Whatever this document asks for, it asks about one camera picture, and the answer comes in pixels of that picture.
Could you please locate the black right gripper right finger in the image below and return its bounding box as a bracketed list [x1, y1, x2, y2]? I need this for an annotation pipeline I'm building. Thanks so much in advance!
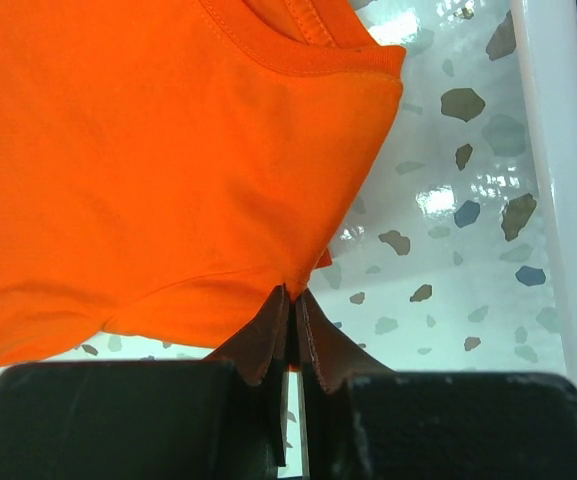
[293, 293, 577, 479]

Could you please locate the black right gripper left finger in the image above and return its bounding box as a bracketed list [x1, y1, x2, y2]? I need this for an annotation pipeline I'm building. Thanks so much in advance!
[0, 286, 289, 479]

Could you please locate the orange t-shirt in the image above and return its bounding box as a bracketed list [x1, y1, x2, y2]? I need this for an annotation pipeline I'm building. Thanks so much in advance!
[0, 1, 406, 367]

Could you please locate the white perforated laundry basket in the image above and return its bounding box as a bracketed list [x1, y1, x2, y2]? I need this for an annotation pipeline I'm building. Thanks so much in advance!
[511, 1, 577, 384]

